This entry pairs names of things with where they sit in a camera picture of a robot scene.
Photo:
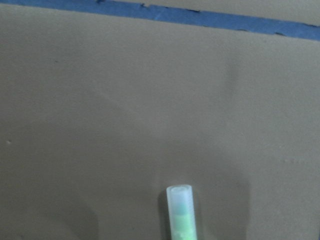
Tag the green highlighter pen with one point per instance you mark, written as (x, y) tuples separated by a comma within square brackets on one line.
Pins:
[(181, 212)]

